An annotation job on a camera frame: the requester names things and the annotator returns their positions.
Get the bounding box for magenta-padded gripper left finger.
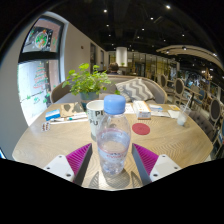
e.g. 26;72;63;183
43;142;94;187

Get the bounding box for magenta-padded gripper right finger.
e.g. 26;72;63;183
131;142;183;187

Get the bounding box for clear blue-capped water bottle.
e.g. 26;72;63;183
96;94;132;177

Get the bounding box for flat round red coaster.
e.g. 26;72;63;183
131;122;151;136

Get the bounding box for white pen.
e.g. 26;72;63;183
49;114;89;124

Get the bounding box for small patterned card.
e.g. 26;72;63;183
40;121;52;132

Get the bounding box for white paper leaflets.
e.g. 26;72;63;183
150;110;171;118

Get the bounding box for white box with orange stripe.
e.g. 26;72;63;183
132;100;153;120

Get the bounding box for brown cardboard stand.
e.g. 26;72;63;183
59;101;86;118

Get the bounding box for blue and white small box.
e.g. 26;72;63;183
44;108;62;122

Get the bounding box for white paper napkin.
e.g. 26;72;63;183
167;109;183;120

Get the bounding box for blue and white card pack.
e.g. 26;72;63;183
148;103;164;113

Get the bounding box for clear plastic cup with straw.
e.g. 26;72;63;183
176;93;194;127

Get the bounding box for yellow card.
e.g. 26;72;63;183
168;104;182;112

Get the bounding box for grey wood-framed sofa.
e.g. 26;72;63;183
49;74;169;105

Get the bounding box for grey chevron pillow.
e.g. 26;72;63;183
114;77;156;103

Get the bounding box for green potted plant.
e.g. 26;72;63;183
61;62;121;109

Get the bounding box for group of dining chairs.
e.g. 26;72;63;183
156;73;224;148

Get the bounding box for window with painted decals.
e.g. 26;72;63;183
17;16;64;126

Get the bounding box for person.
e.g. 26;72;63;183
105;62;122;76

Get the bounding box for ceiling spot lights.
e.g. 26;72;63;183
101;3;218;58

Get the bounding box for white mug with black handle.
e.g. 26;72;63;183
85;99;106;139

